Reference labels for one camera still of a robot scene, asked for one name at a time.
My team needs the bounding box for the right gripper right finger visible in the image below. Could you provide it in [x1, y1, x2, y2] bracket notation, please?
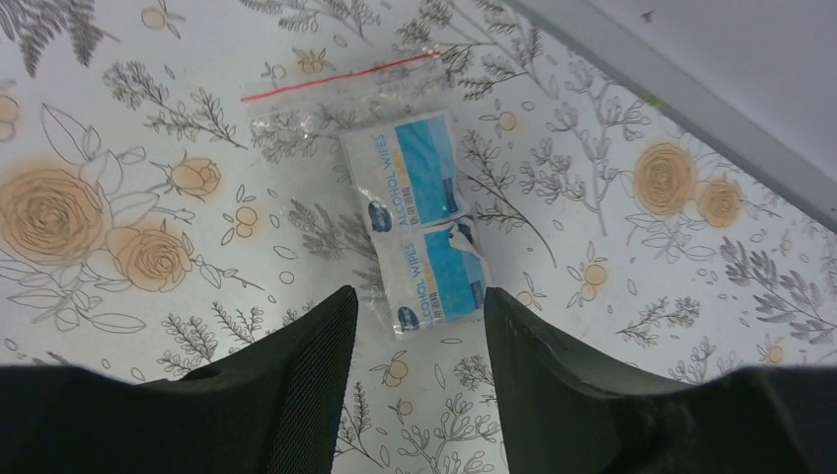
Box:
[485, 287, 836, 473]

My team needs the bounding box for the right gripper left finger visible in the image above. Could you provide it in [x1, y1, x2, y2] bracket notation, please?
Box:
[1, 286, 358, 473]

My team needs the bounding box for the alcohol wipes bag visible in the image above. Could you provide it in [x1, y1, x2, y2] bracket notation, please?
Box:
[241, 47, 490, 339]

